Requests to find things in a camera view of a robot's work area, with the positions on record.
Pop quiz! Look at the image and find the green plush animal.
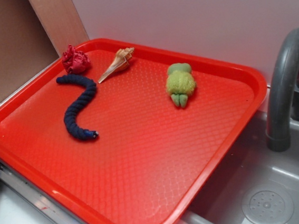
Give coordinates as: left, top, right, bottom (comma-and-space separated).
166, 63, 197, 108

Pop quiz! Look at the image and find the red plastic tray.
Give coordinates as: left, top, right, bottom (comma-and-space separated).
0, 44, 267, 224

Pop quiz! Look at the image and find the tan spiral seashell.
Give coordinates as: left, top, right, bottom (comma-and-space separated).
98, 47, 135, 83

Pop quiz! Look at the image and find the crumpled red cloth ball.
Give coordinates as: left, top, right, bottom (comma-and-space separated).
61, 44, 91, 74

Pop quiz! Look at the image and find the grey plastic sink basin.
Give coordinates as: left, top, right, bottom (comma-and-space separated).
182, 112, 299, 224

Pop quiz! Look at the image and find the grey toy faucet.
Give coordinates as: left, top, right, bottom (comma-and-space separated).
266, 28, 299, 152

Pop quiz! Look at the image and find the brown cardboard panel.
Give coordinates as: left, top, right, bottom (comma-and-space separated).
0, 0, 88, 103

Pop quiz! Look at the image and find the dark blue rope toy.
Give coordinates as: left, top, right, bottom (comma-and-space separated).
56, 74, 99, 141

